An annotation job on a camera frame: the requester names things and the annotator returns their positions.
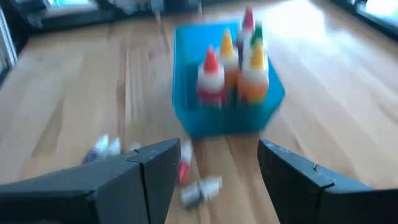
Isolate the blue plastic bin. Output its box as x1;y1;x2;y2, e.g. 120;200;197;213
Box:
172;20;286;139

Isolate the black aluminium table frame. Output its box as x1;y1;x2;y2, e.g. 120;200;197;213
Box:
9;0;398;41

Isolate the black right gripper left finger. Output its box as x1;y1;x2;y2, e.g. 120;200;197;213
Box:
0;138;182;224

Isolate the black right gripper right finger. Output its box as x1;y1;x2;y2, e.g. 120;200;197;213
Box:
257;139;398;224

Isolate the small dark blue food coloring bottle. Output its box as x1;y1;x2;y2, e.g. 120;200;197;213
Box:
81;134;110;165

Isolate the small red food coloring bottle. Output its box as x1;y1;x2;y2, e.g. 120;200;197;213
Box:
177;139;194;185

